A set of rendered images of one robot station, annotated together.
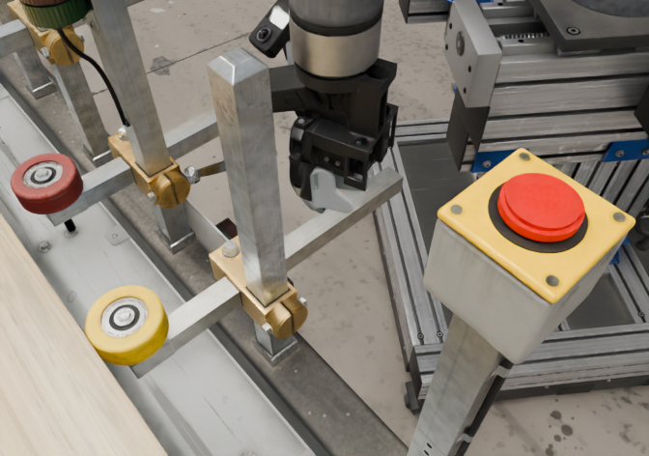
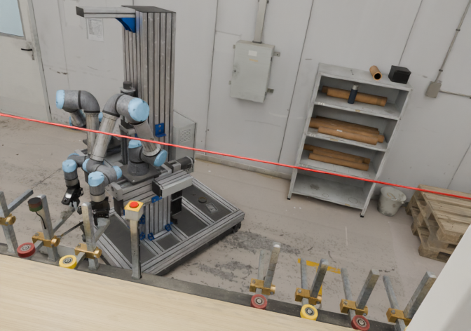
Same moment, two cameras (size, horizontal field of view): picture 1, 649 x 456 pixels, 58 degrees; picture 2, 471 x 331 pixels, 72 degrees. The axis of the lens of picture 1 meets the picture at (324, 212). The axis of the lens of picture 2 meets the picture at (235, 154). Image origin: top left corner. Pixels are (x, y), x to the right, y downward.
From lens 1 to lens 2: 1.44 m
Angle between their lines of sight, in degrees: 39
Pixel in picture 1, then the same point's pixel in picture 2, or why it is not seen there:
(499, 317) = (134, 216)
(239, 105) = (87, 210)
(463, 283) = (129, 214)
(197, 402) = not seen: hidden behind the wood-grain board
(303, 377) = (104, 269)
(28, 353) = (50, 274)
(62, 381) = (62, 274)
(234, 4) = not seen: outside the picture
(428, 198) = (111, 234)
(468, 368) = (134, 228)
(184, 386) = not seen: hidden behind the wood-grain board
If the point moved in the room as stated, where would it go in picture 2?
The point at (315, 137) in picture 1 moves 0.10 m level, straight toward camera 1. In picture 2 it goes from (97, 212) to (105, 222)
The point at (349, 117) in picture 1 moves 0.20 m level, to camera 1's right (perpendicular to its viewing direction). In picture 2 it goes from (102, 207) to (137, 196)
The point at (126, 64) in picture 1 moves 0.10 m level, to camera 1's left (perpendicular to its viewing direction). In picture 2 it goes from (47, 214) to (26, 221)
